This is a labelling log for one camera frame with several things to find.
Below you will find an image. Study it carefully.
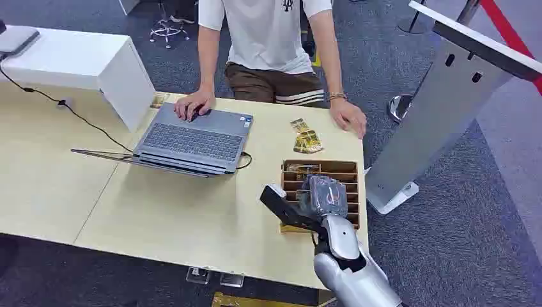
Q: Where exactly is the person's left hand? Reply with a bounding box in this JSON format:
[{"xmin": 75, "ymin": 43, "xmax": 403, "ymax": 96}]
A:
[{"xmin": 329, "ymin": 98, "xmax": 368, "ymax": 140}]

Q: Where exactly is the person's right hand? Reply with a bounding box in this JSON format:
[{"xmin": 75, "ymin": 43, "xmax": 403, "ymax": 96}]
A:
[{"xmin": 173, "ymin": 90, "xmax": 217, "ymax": 123}]

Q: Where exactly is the grey laptop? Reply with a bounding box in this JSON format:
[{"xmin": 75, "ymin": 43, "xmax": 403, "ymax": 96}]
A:
[{"xmin": 70, "ymin": 102, "xmax": 254, "ymax": 178}]

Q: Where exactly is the chrome stanchion base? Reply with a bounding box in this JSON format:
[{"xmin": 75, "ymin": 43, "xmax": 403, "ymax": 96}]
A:
[{"xmin": 387, "ymin": 93, "xmax": 415, "ymax": 125}]

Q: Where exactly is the wooden card box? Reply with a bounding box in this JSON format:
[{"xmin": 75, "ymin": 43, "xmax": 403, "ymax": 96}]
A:
[{"xmin": 279, "ymin": 159, "xmax": 360, "ymax": 233}]

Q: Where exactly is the chrome chair base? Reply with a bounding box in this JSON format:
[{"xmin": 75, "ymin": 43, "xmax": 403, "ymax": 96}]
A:
[{"xmin": 148, "ymin": 17, "xmax": 191, "ymax": 49}]

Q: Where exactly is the silver white kiosk stand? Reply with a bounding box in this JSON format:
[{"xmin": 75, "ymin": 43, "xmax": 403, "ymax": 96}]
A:
[{"xmin": 364, "ymin": 0, "xmax": 542, "ymax": 216}]

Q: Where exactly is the person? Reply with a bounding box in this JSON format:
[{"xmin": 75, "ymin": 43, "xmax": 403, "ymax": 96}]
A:
[{"xmin": 174, "ymin": 0, "xmax": 368, "ymax": 140}]

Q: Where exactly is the dark stanchion base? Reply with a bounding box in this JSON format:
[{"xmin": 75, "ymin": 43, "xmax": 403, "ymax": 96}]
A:
[{"xmin": 397, "ymin": 0, "xmax": 430, "ymax": 35}]

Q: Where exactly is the white cabinet box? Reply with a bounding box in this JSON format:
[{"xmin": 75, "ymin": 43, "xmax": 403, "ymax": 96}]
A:
[{"xmin": 0, "ymin": 25, "xmax": 156, "ymax": 134}]

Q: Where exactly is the red barrier belt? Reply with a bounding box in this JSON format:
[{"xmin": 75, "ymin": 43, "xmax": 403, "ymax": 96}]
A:
[{"xmin": 479, "ymin": 0, "xmax": 542, "ymax": 96}]

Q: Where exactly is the grey flat device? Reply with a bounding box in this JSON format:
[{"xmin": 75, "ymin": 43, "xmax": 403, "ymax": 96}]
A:
[{"xmin": 0, "ymin": 24, "xmax": 41, "ymax": 57}]

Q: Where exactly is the yellow floor plate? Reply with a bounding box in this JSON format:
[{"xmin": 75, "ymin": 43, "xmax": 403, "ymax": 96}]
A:
[{"xmin": 211, "ymin": 290, "xmax": 337, "ymax": 307}]

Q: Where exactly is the black laptop power cable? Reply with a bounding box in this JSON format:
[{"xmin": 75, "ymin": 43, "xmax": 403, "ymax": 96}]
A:
[{"xmin": 235, "ymin": 151, "xmax": 253, "ymax": 171}]

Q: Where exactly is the long black desk cable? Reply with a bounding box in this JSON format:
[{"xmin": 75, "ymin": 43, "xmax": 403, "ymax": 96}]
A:
[{"xmin": 0, "ymin": 63, "xmax": 135, "ymax": 154}]

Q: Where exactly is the clear desk bracket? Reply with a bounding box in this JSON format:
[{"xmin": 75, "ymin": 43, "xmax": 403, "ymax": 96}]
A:
[
  {"xmin": 219, "ymin": 272, "xmax": 245, "ymax": 289},
  {"xmin": 185, "ymin": 266, "xmax": 211, "ymax": 285}
]

